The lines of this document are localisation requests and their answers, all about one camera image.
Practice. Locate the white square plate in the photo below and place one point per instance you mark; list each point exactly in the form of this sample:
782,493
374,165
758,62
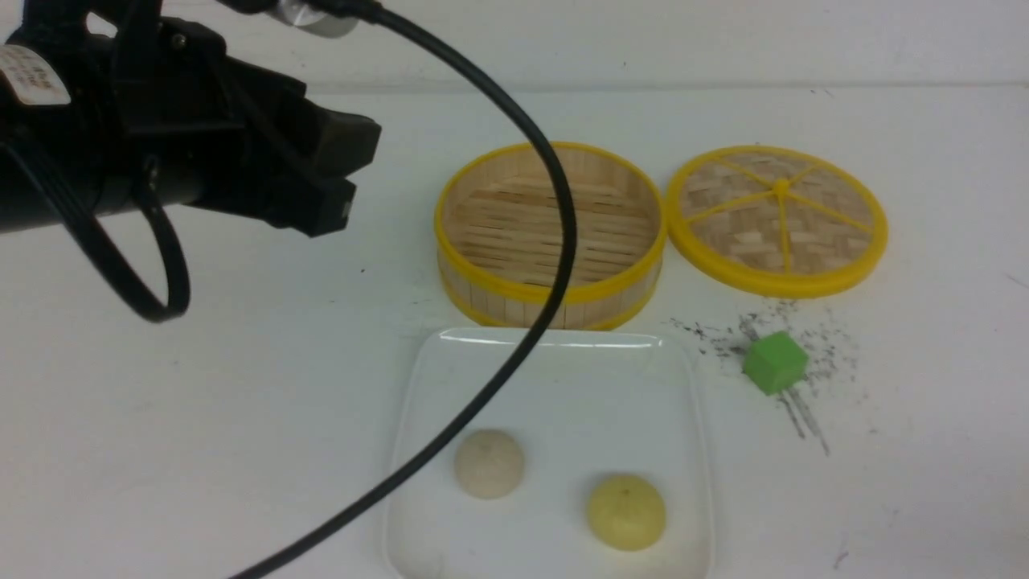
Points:
584,406

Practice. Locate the woven bamboo steamer lid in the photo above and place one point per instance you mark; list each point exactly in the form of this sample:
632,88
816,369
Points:
775,222

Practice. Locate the bamboo steamer basket yellow rims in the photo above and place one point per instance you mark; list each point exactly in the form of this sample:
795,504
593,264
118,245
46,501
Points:
499,238

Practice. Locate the yellow steamed bun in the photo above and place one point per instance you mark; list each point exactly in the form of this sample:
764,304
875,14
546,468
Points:
626,512

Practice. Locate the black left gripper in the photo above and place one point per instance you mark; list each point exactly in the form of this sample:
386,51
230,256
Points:
265,151

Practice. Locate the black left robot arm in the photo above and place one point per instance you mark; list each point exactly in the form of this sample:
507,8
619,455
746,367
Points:
95,92

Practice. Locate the white steamed bun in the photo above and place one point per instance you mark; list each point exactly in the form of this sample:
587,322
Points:
489,464

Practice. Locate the green cube block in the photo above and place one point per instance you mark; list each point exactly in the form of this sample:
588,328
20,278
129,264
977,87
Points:
775,363

